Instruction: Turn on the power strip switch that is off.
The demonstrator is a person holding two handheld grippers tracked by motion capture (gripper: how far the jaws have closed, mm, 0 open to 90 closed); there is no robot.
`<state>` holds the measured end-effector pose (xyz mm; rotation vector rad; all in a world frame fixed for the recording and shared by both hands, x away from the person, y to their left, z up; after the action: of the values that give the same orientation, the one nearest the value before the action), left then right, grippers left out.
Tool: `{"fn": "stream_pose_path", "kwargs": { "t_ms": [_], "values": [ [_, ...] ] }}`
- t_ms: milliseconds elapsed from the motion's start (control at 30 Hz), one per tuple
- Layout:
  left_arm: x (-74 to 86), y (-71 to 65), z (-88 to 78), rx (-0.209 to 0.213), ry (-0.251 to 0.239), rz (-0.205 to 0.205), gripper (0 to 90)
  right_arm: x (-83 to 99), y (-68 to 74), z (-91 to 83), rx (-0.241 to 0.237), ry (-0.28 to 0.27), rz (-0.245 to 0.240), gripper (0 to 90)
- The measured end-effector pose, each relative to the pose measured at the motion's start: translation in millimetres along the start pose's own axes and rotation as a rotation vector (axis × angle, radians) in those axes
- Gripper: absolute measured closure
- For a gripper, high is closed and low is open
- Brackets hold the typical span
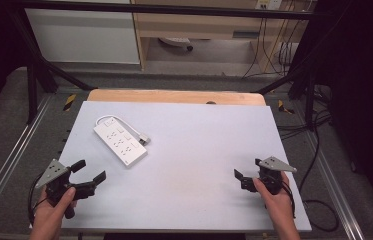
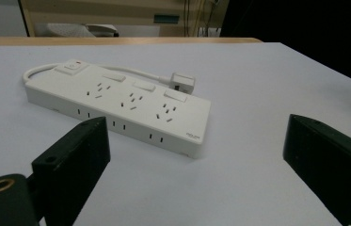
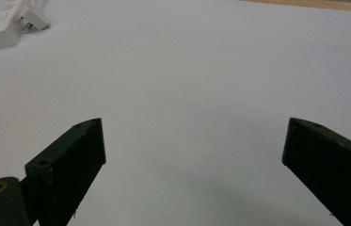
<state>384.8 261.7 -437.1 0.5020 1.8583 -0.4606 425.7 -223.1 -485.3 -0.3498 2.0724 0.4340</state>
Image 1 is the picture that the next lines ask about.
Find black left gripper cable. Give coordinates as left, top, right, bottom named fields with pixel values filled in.
left=27, top=173, right=48, bottom=226

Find aluminium floor rail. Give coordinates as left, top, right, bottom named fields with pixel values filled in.
left=302, top=131, right=366, bottom=240
left=0, top=94, right=54, bottom=228

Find black metal frame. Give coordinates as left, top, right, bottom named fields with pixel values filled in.
left=7, top=0, right=322, bottom=131

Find white chair base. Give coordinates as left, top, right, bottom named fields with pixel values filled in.
left=158, top=36, right=194, bottom=52

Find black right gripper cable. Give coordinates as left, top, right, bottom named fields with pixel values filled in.
left=281, top=181, right=297, bottom=220

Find person's left hand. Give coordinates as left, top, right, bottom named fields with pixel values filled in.
left=29, top=186, right=78, bottom=231

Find yellow black tape strip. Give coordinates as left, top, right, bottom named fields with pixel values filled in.
left=62, top=93, right=77, bottom=112
left=277, top=99, right=296, bottom=115

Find white power strip cable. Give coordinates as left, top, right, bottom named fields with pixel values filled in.
left=95, top=114, right=142, bottom=139

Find grey plug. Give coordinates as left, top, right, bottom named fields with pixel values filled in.
left=138, top=132, right=151, bottom=146

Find wooden desk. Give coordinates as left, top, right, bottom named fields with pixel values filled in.
left=130, top=0, right=310, bottom=73

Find white wall socket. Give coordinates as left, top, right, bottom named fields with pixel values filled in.
left=254, top=0, right=284, bottom=11

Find person's right hand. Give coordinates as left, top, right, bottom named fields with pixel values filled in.
left=252, top=172, right=298, bottom=225

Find wooden table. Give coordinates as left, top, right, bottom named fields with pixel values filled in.
left=86, top=88, right=267, bottom=107

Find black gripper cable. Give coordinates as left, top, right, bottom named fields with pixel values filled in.
left=27, top=173, right=48, bottom=226
left=281, top=181, right=297, bottom=220

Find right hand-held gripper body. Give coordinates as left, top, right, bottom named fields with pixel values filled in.
left=240, top=156, right=298, bottom=196

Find white power strip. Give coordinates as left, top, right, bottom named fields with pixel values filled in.
left=93, top=118, right=149, bottom=168

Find black floor cable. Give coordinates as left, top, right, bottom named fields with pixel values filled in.
left=275, top=83, right=340, bottom=233

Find white cabinet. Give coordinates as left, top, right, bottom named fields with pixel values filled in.
left=24, top=0, right=141, bottom=65

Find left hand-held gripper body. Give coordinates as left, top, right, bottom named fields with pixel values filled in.
left=34, top=158, right=97, bottom=220

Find black hanging cables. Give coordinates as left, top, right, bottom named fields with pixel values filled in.
left=241, top=16, right=297, bottom=80

